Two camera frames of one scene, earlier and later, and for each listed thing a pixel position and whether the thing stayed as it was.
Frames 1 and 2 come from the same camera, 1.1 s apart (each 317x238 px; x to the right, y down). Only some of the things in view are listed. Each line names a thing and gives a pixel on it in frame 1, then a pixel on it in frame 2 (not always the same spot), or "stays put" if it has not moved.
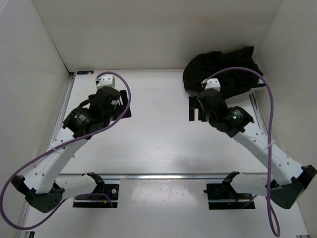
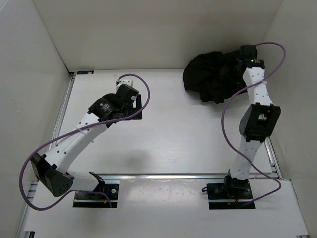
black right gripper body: [211, 117] -> [233, 74]
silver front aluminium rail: [239, 176] stays put
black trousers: [199, 67] stays put
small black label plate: [85, 72] stays put
